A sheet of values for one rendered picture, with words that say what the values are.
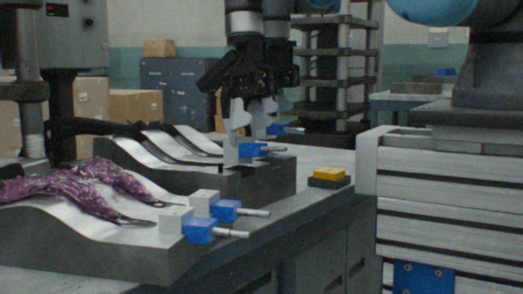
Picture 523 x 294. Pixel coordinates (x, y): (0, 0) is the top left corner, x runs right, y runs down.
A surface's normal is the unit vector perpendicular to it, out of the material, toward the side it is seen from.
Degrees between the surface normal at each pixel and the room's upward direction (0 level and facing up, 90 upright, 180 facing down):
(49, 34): 90
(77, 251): 90
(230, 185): 90
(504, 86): 73
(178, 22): 90
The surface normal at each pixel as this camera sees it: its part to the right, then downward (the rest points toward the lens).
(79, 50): 0.83, 0.10
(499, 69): -0.56, -0.17
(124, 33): -0.43, 0.15
